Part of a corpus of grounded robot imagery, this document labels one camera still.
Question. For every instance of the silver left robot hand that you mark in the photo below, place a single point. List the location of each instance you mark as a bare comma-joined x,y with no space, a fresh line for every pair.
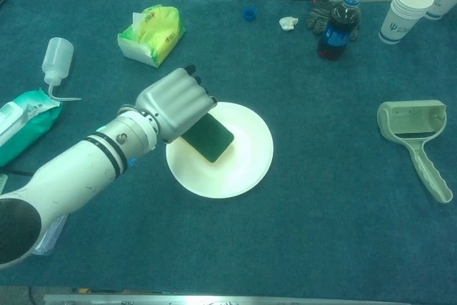
171,105

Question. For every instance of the green sponge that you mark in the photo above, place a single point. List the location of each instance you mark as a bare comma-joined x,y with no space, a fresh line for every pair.
210,140

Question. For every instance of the white round plate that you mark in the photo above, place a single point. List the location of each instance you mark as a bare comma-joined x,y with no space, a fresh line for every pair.
232,169

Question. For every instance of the yellow green tissue pack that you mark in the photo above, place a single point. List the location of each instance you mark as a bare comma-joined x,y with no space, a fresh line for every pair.
157,33

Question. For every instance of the blue bottle cap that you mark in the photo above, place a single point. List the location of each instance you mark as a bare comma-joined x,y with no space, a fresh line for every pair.
250,14

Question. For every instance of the translucent squeeze wash bottle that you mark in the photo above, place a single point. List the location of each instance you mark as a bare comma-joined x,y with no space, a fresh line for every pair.
57,56

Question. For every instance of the teal wet wipes pack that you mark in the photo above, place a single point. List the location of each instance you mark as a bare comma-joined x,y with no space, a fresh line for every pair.
32,123

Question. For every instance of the crumpled white tissue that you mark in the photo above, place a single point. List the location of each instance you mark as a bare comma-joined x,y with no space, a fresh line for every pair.
288,23

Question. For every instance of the grey knitted work glove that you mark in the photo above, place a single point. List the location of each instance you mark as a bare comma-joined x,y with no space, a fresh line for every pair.
317,15

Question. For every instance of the clear purple label box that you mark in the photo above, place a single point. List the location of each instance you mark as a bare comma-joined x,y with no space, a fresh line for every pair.
51,235

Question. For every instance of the cola bottle blue label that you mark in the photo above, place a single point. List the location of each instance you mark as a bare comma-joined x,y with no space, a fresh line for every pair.
337,37

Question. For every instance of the stacked white paper cups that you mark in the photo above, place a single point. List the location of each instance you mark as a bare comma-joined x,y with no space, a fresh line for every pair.
403,15

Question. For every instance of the aluminium frame rail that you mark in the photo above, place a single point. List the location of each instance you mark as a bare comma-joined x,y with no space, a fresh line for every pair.
178,299

